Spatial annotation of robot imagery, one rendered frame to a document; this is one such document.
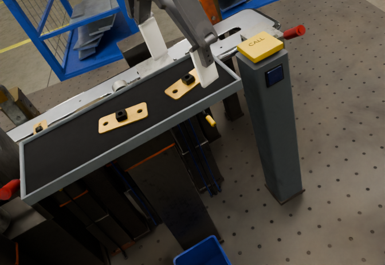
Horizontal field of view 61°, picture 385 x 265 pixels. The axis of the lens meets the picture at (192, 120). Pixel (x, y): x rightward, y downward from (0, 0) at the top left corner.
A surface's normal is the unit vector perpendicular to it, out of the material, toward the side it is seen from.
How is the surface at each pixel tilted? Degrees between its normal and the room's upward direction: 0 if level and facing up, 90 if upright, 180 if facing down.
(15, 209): 0
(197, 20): 63
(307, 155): 0
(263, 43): 0
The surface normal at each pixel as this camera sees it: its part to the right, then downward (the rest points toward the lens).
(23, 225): -0.29, -0.69
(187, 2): 0.41, 0.06
